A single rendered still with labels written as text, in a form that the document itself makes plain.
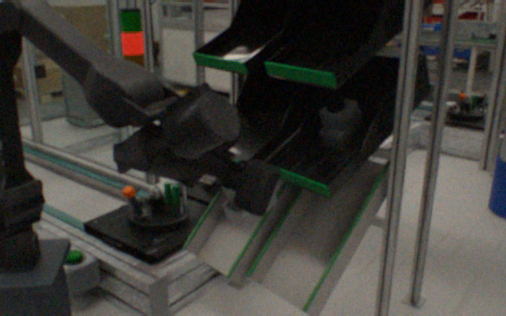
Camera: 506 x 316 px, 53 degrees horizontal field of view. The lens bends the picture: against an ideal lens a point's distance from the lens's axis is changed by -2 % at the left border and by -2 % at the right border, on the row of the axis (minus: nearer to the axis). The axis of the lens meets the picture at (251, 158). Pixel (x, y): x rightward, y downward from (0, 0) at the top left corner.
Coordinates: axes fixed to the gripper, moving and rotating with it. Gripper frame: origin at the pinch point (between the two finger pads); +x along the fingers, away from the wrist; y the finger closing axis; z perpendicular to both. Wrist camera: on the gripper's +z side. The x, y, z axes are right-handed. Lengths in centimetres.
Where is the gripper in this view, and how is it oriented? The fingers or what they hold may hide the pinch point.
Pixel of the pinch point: (244, 177)
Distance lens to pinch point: 69.8
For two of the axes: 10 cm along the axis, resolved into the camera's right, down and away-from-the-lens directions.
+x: 6.5, 2.3, 7.2
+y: -6.7, -2.8, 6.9
